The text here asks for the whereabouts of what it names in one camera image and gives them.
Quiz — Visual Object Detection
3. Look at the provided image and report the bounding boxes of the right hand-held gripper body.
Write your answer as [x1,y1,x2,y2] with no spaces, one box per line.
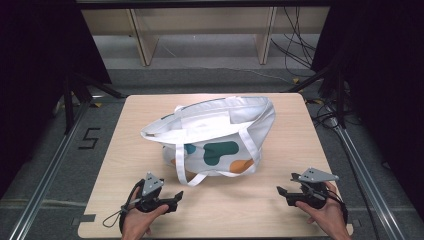
[285,166,340,211]

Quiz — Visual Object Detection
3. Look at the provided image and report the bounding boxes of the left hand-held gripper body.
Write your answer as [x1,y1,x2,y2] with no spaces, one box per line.
[134,171,178,214]

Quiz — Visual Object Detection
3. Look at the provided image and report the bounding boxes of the white tote bag coloured patches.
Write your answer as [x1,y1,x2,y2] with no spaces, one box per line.
[140,95,277,187]

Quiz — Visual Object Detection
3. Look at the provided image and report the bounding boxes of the person's right hand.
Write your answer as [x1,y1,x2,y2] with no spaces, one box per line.
[295,181,353,240]

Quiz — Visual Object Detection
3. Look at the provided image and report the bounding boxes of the person's left hand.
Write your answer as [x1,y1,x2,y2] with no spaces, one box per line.
[120,188,170,240]

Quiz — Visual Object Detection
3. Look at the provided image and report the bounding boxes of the black metal stand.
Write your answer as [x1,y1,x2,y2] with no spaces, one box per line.
[283,64,348,130]
[62,72,126,135]

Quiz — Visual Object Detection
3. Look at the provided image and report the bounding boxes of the black curtain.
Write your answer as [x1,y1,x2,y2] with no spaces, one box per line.
[0,0,113,198]
[310,0,424,209]

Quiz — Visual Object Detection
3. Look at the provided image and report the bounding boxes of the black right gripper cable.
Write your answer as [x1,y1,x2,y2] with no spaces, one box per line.
[328,190,350,225]

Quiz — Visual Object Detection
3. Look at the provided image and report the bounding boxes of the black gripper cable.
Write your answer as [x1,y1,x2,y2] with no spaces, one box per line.
[328,190,350,225]
[101,179,146,234]

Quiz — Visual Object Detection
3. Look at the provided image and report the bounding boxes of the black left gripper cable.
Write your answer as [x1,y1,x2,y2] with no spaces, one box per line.
[101,179,146,234]

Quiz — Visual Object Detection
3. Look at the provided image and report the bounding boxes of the aluminium floor rail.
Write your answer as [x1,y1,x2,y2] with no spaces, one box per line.
[7,99,92,240]
[328,108,408,240]

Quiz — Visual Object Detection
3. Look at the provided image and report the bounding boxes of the bundle of black cables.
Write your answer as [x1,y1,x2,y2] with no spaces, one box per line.
[270,6,318,78]

